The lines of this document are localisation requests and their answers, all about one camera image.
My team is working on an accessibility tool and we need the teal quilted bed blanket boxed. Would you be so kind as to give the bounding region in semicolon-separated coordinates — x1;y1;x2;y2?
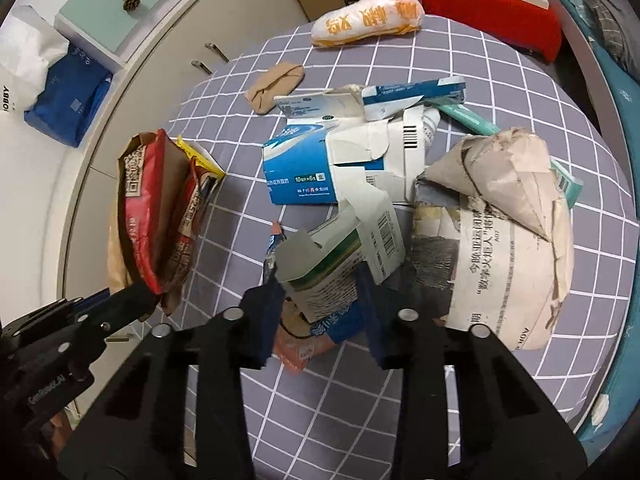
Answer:
547;0;640;466

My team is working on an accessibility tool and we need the teal toothpaste box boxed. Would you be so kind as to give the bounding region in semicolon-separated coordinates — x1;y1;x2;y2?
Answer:
425;97;584;207

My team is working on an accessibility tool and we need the blue bag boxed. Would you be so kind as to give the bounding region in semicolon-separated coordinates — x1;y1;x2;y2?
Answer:
24;52;115;149

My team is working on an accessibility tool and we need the orange foil packet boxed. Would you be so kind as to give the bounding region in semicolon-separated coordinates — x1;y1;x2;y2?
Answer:
272;310;367;374

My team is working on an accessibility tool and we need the red brown paper bag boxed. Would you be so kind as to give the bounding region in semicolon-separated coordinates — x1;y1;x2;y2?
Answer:
106;129;225;317

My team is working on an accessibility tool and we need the blue white medicine box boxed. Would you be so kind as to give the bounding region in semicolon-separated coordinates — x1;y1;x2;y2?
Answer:
262;122;391;207

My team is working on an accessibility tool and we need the crumpled tan paper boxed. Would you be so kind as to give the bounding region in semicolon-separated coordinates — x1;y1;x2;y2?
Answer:
244;62;305;114

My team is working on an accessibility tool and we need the yellow packet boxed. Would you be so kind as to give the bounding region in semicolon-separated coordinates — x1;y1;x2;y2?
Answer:
176;134;227;182

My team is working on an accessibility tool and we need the white paper bag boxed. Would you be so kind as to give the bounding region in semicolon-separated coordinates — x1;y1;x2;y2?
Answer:
0;4;71;126

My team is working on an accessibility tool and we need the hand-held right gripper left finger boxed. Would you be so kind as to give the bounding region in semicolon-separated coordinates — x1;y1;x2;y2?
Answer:
60;277;287;480

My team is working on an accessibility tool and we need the checked grey tablecloth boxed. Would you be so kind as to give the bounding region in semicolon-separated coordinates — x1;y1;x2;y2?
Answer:
100;14;640;466

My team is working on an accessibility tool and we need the orange white plastic packet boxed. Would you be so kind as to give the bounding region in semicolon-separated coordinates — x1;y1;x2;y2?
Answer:
311;0;426;49

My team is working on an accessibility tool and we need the mint drawer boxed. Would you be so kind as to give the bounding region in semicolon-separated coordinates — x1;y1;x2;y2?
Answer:
54;0;203;74

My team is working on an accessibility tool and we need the red-skirted white bench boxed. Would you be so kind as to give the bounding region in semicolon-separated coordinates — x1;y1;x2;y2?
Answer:
419;0;564;64

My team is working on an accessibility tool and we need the crumpled newspaper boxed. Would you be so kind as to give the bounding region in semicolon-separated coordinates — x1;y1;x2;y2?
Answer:
411;127;576;352

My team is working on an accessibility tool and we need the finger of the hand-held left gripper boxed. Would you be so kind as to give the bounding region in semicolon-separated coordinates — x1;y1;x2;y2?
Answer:
0;287;109;352
50;281;164;362

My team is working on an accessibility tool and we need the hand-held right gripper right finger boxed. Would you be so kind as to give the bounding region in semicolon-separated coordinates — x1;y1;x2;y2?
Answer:
356;266;587;480

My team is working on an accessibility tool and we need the blue striped flat carton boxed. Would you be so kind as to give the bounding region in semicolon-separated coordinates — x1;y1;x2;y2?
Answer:
360;76;469;121

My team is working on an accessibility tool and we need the green white carton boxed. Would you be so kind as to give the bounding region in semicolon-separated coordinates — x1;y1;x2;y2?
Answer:
275;210;368;326

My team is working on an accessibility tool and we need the white blue-printed carton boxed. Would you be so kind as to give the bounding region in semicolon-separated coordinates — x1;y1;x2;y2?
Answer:
274;85;372;128

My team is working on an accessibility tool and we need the beige low cabinet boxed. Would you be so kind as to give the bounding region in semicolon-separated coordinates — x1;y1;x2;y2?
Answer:
60;0;312;306

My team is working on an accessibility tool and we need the white barcode carton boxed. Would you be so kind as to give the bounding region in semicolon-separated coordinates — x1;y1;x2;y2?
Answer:
340;187;407;285

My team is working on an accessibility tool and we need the blue snack wrapper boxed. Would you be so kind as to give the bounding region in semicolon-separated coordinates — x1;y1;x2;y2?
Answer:
262;220;287;282

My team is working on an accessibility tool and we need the white torn carton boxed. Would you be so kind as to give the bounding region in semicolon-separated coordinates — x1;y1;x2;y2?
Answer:
325;105;442;207

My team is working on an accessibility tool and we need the grey duvet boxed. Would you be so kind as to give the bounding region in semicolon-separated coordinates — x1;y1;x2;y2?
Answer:
570;0;640;77

